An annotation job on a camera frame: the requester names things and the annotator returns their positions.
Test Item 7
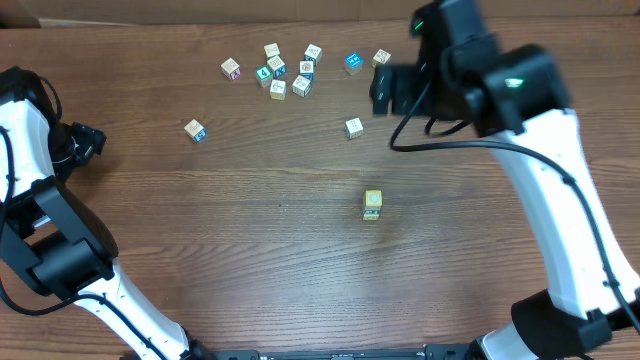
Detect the wooden block table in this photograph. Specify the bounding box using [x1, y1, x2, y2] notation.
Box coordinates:
[345, 118, 364, 140]

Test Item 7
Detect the yellow letter C block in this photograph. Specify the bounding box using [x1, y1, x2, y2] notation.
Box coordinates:
[363, 190, 383, 209]

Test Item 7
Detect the wooden block green side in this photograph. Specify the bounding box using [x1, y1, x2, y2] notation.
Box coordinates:
[363, 208, 381, 216]

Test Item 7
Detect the wooden block blue corner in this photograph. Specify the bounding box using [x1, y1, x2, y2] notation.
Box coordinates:
[184, 119, 207, 143]

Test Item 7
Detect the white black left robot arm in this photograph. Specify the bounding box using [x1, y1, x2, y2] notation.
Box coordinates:
[1, 66, 213, 359]

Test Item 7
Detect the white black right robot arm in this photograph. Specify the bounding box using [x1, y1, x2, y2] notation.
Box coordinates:
[370, 1, 639, 359]

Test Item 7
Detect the wooden block far right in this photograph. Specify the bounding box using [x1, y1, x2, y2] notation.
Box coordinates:
[372, 49, 391, 67]

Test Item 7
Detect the blue top block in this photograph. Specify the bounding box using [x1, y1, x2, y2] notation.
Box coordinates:
[344, 52, 363, 75]

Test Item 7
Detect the wooden block top middle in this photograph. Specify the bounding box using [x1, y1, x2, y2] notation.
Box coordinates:
[304, 44, 323, 66]

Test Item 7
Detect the wooden block blue middle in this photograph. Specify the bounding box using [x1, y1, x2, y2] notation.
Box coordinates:
[299, 61, 315, 81]

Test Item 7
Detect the wooden block black edge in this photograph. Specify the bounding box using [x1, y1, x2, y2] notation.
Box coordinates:
[292, 75, 312, 97]

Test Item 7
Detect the wooden block yellow edge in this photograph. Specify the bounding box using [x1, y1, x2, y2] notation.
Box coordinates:
[269, 80, 287, 100]

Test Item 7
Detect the wooden block blue side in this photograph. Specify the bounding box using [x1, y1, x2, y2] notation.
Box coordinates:
[267, 55, 287, 79]

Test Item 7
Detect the wooden block top left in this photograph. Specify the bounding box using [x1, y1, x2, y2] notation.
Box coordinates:
[264, 43, 280, 59]

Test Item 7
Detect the green number four block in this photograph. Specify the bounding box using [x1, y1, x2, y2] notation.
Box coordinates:
[255, 65, 273, 88]

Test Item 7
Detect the cardboard strip at back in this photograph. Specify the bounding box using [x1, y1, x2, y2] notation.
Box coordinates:
[1, 0, 639, 28]

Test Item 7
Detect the wooden block red side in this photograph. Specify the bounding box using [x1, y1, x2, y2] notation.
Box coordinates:
[221, 58, 241, 81]

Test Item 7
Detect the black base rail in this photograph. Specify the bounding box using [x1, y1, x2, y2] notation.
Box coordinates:
[182, 344, 478, 360]

